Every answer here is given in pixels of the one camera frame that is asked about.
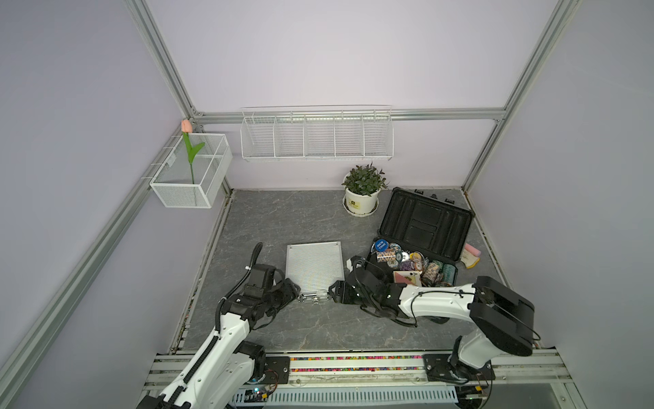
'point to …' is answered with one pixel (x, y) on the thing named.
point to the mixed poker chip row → (431, 271)
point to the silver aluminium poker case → (314, 267)
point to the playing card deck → (408, 277)
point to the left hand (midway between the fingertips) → (295, 295)
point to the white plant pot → (361, 204)
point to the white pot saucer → (359, 215)
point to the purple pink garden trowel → (472, 250)
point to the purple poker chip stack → (410, 265)
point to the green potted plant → (366, 181)
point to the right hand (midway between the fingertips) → (333, 290)
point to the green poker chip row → (449, 272)
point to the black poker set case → (423, 234)
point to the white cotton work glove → (468, 259)
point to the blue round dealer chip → (381, 245)
